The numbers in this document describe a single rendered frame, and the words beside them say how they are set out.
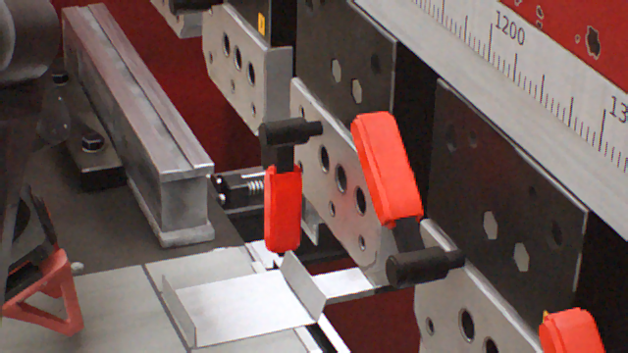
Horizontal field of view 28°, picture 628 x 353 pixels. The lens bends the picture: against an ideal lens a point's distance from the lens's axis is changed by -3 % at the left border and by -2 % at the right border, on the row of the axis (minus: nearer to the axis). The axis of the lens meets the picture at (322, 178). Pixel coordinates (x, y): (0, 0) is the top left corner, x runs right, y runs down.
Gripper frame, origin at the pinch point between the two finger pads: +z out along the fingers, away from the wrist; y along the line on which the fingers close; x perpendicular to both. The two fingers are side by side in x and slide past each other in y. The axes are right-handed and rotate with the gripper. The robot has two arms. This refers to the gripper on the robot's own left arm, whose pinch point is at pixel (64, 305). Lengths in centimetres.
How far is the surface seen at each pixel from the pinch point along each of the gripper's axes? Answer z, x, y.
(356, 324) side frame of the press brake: 97, -20, 86
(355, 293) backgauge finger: 14.9, -20.0, -1.2
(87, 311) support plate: 4.2, -0.5, 3.6
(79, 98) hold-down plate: 18, -6, 64
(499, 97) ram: -20, -30, -36
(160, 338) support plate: 6.6, -4.7, -2.0
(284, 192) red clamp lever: -8.4, -19.3, -15.9
